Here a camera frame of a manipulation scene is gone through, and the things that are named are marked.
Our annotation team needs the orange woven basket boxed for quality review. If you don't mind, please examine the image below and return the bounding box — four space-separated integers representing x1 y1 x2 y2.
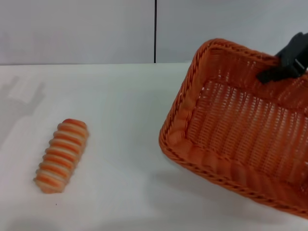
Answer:
158 38 308 219

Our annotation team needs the orange striped bread loaf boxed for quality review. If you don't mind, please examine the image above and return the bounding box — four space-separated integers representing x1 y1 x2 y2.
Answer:
33 118 90 194

